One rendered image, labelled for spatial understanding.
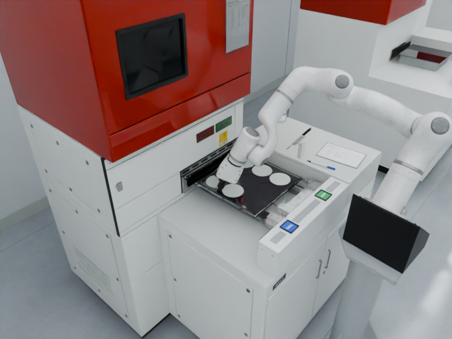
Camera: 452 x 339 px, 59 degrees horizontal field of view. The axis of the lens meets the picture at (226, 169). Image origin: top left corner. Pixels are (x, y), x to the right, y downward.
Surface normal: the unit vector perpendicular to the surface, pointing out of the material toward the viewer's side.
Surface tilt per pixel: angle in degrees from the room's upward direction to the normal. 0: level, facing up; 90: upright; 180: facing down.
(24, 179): 90
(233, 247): 0
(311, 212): 0
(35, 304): 0
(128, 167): 90
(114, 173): 90
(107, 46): 90
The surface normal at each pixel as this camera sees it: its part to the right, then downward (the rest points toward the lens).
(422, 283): 0.00, -0.82
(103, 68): 0.75, 0.38
